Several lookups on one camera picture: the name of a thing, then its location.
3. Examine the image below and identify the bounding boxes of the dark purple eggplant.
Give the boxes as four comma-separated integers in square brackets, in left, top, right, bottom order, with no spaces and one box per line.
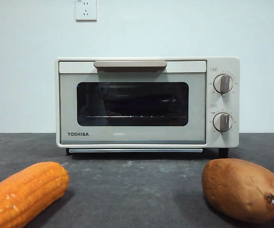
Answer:
[103,94,178,116]

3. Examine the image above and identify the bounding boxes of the glass oven door with handle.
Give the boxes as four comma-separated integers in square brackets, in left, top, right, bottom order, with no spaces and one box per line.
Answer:
[58,60,207,145]

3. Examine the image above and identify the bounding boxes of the cream Toshiba toaster oven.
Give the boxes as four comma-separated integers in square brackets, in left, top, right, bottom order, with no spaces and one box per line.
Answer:
[55,56,241,158]

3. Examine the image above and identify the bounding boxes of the cream timer knob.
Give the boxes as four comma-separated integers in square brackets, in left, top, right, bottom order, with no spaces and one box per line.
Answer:
[212,113,233,132]

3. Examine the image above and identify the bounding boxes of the cream temperature knob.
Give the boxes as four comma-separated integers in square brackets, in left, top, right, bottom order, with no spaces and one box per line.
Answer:
[213,74,234,94]

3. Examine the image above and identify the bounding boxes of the brown sweet potato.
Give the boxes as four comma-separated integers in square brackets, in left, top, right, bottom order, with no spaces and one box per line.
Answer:
[201,158,274,224]

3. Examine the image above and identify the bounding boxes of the orange corn cob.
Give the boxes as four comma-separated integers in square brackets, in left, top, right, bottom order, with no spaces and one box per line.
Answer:
[0,161,70,228]

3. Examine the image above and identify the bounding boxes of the metal wire oven rack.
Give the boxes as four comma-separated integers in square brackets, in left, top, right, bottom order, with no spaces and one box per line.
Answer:
[87,115,185,119]

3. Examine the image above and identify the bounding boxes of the white wall socket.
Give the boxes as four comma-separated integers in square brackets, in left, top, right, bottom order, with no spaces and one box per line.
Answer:
[75,0,97,22]

